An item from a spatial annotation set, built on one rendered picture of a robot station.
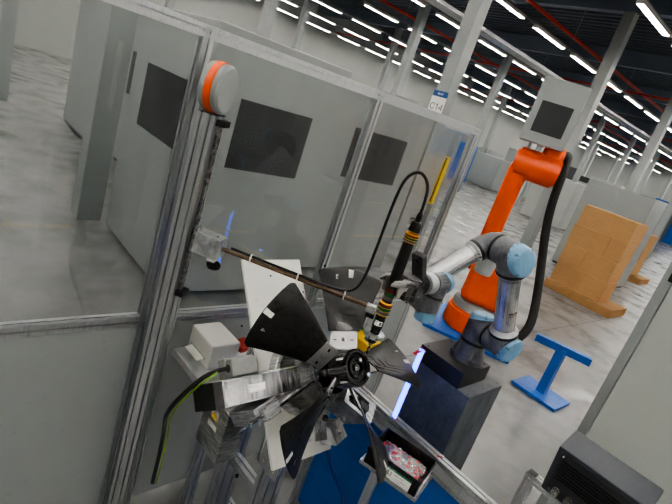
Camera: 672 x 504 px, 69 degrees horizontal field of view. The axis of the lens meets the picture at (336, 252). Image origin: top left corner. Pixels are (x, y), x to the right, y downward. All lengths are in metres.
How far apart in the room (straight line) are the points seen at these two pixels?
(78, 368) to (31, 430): 0.27
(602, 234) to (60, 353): 8.63
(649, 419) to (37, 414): 2.87
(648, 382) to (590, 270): 6.47
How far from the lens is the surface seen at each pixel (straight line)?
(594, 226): 9.57
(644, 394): 3.19
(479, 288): 5.48
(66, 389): 2.07
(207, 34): 1.74
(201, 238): 1.68
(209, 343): 1.97
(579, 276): 9.59
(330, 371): 1.58
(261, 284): 1.74
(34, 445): 2.20
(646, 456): 3.28
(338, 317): 1.66
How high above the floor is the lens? 1.97
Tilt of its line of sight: 17 degrees down
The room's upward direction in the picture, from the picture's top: 19 degrees clockwise
